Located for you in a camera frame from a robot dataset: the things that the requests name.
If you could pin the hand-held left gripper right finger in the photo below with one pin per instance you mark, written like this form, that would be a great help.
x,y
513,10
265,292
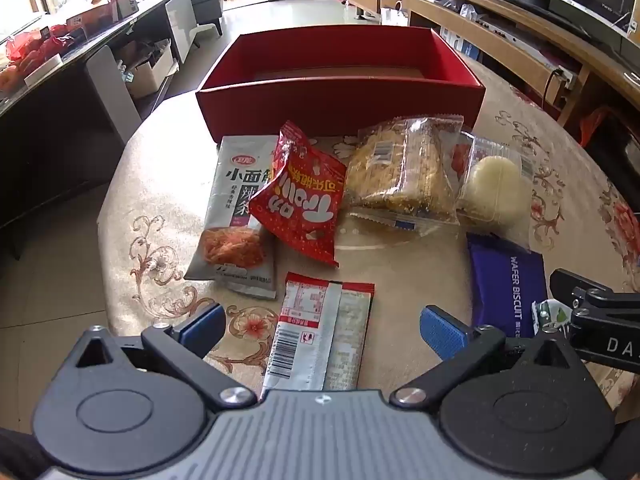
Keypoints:
x,y
442,335

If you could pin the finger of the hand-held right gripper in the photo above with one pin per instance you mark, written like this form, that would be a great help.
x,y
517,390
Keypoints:
x,y
565,282

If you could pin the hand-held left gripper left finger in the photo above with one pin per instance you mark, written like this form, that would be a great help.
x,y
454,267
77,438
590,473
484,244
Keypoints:
x,y
202,327

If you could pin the green and white small packet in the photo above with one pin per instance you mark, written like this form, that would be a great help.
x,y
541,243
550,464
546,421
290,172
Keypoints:
x,y
550,316

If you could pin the purple wafer biscuit packet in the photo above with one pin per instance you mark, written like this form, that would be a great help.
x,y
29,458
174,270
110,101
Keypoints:
x,y
505,285

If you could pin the gold foil snack packet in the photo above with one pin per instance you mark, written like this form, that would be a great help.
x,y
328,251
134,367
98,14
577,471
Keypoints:
x,y
320,330

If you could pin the clear white pastry packet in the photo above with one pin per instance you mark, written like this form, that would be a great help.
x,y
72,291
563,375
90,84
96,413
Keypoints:
x,y
495,185

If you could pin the grey spicy strip packet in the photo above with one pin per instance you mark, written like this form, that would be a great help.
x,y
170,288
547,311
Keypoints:
x,y
235,185

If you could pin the red snack packet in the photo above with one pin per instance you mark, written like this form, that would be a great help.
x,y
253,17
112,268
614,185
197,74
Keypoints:
x,y
300,210

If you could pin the clear crispy snack packet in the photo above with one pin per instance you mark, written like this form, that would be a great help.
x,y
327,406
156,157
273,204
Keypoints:
x,y
395,175

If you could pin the red cardboard box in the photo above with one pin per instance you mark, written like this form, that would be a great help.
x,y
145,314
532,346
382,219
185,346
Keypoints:
x,y
325,105

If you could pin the orange plastic bag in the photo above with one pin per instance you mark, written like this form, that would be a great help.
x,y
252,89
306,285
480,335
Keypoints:
x,y
597,125

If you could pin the white power strip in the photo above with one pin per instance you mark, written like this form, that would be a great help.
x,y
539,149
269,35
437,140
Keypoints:
x,y
566,76

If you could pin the silver media player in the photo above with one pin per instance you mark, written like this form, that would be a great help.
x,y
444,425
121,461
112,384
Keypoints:
x,y
515,40

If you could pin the wooden TV stand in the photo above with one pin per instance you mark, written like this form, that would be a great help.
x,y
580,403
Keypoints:
x,y
505,40

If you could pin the dark long side table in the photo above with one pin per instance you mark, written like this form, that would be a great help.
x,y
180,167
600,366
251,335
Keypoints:
x,y
50,125

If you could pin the open cardboard box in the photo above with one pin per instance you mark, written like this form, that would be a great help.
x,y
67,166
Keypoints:
x,y
150,72

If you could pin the white and blue box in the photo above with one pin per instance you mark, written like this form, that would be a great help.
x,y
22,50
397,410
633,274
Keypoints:
x,y
460,42

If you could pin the white paper bag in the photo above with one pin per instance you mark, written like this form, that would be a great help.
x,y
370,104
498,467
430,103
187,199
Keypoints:
x,y
396,12

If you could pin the grey sofa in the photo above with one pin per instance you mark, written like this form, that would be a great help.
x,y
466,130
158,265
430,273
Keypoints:
x,y
207,0

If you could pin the red plastic bags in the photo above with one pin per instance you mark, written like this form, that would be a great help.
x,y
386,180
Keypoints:
x,y
35,45

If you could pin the orange flat box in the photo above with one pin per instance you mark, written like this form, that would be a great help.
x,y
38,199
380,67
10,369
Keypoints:
x,y
90,15

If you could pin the small white carton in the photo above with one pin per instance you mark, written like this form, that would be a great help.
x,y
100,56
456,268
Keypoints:
x,y
126,2

